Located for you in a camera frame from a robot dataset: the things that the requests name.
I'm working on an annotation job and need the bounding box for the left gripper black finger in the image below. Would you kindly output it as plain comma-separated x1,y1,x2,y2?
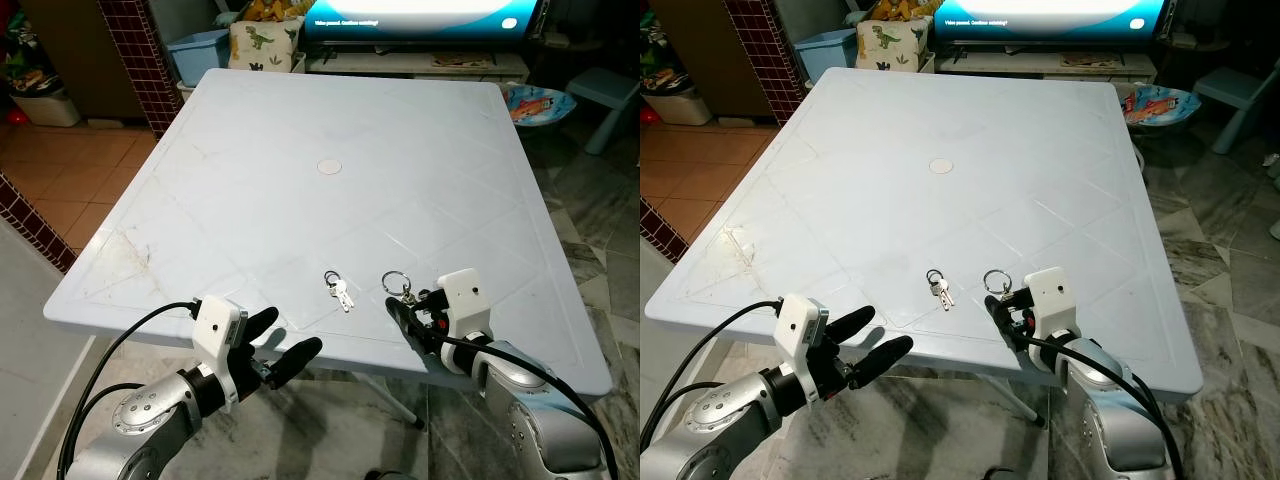
849,335,914,390
241,307,280,347
827,305,877,344
264,336,324,390

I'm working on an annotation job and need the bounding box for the small silver keys bunch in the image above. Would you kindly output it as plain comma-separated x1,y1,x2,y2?
322,269,355,314
925,267,957,311

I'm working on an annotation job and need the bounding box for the metal table leg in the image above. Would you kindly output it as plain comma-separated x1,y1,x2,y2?
984,374,1047,428
328,368,427,432

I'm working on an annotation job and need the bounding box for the white plastic folding table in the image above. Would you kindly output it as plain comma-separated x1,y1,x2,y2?
44,67,614,403
644,67,1205,407

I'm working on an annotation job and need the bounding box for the colourful cartoon kids seat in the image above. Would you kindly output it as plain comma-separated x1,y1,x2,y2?
499,84,577,127
1124,84,1202,130

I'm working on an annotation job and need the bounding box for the white television stand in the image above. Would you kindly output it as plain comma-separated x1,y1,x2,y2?
304,42,532,84
934,44,1160,87

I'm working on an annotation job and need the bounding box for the light blue plastic bin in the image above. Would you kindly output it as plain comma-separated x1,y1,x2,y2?
164,28,234,87
794,28,860,85

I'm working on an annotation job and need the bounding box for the white plastic storage box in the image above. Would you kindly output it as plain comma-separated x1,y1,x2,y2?
9,88,82,129
645,90,714,127

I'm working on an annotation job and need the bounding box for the light blue plastic stool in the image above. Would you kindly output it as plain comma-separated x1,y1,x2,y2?
1194,64,1280,157
566,67,641,157

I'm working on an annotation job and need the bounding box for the dinosaur print cushion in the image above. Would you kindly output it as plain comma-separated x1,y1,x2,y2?
227,18,307,75
855,18,937,74

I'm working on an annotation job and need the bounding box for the flat screen television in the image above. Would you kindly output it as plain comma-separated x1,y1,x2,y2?
931,0,1177,44
302,0,550,44

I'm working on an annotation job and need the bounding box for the yellow toy pile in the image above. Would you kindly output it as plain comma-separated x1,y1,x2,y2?
869,0,932,22
239,0,302,24

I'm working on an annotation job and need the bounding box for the brown wooden door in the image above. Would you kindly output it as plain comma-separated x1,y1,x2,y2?
654,0,747,120
20,0,123,122

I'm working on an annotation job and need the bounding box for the colourful printed bag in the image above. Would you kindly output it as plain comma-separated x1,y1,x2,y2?
0,18,57,97
640,38,692,97

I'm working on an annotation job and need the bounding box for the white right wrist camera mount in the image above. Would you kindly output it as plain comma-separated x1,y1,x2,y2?
437,267,494,337
1023,266,1077,337

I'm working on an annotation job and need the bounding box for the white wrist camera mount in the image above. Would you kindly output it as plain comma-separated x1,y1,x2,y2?
437,267,494,337
1023,266,1077,337
777,292,832,363
190,296,249,367

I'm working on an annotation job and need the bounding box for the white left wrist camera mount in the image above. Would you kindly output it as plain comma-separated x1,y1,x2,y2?
777,292,832,363
190,296,249,367

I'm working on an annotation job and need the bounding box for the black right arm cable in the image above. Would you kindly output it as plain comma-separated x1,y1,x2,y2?
1024,334,1187,480
438,334,620,480

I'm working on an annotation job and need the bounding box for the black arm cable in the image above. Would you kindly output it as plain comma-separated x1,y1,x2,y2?
438,334,620,480
640,299,784,453
56,301,199,480
1024,334,1187,480

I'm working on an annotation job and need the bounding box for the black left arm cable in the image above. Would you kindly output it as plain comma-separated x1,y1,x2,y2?
640,299,784,453
56,301,199,480

